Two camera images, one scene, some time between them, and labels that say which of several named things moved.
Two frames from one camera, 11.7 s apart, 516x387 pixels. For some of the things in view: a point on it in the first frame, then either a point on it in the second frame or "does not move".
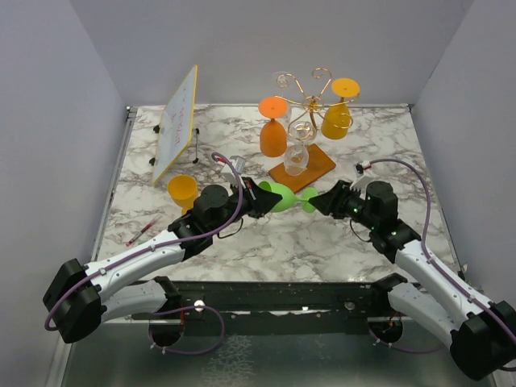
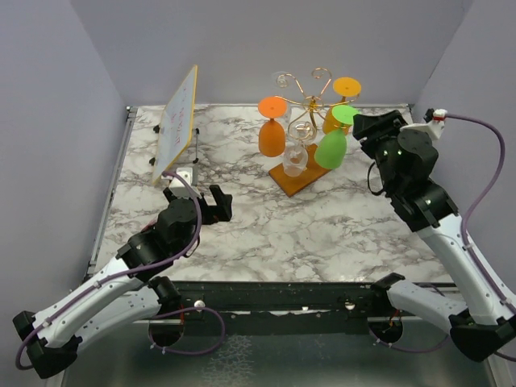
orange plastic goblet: x=272 y=135 does not move
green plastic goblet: x=289 y=197 → x=331 y=148
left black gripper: x=260 y=201 → x=222 y=211
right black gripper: x=332 y=201 → x=376 y=126
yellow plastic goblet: x=336 y=119 does not move
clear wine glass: x=281 y=78 does not move
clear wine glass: x=297 y=155 does not move
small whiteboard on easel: x=176 y=127 does not move
